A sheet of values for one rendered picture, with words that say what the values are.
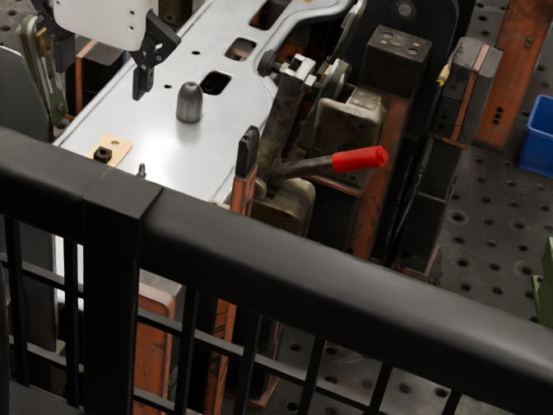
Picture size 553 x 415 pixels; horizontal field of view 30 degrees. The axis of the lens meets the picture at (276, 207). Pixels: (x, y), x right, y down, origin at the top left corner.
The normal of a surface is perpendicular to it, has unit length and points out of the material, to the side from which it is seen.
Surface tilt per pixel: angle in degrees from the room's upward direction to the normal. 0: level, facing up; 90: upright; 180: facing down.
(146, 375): 90
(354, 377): 0
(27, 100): 90
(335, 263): 0
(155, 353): 90
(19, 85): 90
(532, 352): 0
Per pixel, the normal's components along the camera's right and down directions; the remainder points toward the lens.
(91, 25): -0.39, 0.67
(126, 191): 0.12, -0.72
